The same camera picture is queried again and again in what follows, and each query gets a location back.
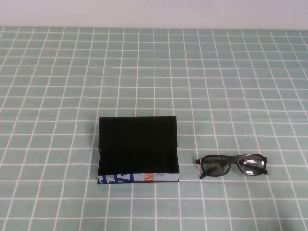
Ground green white checked tablecloth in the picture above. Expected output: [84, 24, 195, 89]
[0, 26, 308, 231]

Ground black printed glasses case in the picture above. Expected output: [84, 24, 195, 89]
[97, 116, 180, 185]

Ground black framed glasses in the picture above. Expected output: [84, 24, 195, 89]
[195, 154, 270, 180]

